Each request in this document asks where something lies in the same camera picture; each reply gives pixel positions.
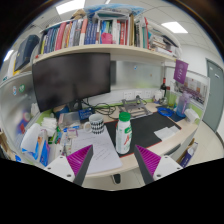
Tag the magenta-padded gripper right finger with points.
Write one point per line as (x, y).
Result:
(149, 160)

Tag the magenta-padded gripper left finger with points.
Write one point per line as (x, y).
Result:
(78, 160)

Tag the white green-capped drink bottle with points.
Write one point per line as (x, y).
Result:
(123, 135)

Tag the white handwritten paper sheet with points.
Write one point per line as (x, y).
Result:
(95, 150)

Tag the clear plastic packet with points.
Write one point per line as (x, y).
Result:
(72, 133)

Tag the black desk mat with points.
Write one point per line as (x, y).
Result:
(143, 130)

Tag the small white paper note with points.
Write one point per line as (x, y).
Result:
(166, 132)

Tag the blue printed package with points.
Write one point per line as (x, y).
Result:
(44, 153)

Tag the black white checkered mug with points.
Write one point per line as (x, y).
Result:
(97, 125)

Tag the brown cardboard box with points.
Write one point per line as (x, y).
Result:
(189, 154)

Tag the clear plastic box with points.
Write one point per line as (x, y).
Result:
(69, 119)

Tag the white tissue stack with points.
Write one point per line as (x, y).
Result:
(49, 125)

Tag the blue printed small box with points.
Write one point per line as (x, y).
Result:
(86, 113)

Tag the blue round container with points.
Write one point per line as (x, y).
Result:
(61, 109)

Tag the grey metal laptop stand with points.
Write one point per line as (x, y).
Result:
(135, 107)

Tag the white round jar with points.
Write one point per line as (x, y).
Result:
(158, 96)

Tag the dark wine bottle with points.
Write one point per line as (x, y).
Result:
(163, 88)

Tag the black computer monitor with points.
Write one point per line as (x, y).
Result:
(71, 80)

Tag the photo poster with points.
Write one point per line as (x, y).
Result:
(195, 88)

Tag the grey door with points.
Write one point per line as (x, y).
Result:
(213, 96)

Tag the purple pennant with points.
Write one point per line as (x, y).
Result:
(180, 70)

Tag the beige shelf unit with books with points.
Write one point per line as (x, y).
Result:
(100, 31)

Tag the white wall socket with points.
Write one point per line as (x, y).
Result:
(138, 94)
(128, 95)
(147, 94)

